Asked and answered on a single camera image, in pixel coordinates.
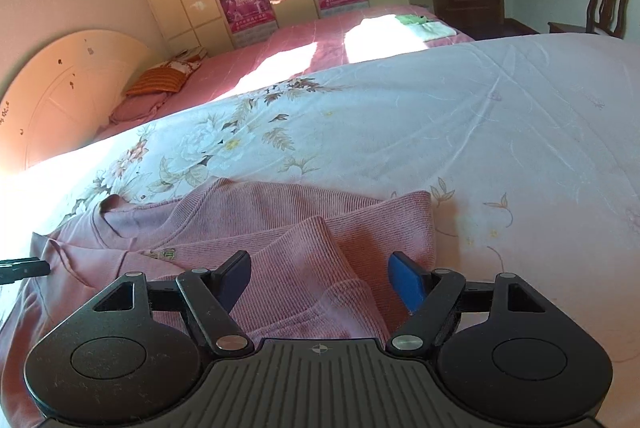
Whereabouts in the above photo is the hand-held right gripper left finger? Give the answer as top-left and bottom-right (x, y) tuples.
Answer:
(90, 250), (256, 357)

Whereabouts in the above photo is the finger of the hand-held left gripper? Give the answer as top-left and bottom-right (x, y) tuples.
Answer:
(0, 258), (51, 282)

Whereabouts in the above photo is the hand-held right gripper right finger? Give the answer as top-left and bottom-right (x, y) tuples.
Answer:
(386, 251), (548, 356)

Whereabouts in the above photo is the pink sweatshirt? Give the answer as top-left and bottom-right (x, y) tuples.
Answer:
(0, 177), (437, 421)

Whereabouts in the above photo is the floral white quilt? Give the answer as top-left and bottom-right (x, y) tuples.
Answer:
(0, 33), (640, 359)

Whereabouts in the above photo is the cream wooden headboard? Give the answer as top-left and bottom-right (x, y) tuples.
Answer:
(0, 27), (152, 175)

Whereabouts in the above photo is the pink pillow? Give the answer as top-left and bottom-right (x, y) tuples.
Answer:
(108, 92), (172, 125)

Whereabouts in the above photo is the orange striped pillow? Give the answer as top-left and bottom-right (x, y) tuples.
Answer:
(124, 57), (204, 97)

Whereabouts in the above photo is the pink bed sheet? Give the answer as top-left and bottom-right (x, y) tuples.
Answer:
(92, 3), (476, 144)

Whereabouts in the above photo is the white folded cloth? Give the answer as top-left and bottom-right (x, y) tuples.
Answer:
(414, 21), (457, 42)

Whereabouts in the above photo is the green folded cloth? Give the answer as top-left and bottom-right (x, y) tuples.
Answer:
(394, 12), (432, 27)

